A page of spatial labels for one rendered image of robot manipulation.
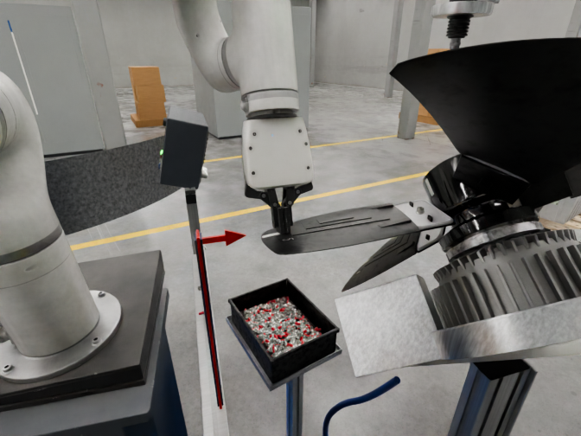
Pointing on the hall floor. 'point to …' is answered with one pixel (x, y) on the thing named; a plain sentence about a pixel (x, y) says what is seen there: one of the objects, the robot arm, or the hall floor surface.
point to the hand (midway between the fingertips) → (282, 219)
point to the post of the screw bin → (294, 407)
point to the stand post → (488, 397)
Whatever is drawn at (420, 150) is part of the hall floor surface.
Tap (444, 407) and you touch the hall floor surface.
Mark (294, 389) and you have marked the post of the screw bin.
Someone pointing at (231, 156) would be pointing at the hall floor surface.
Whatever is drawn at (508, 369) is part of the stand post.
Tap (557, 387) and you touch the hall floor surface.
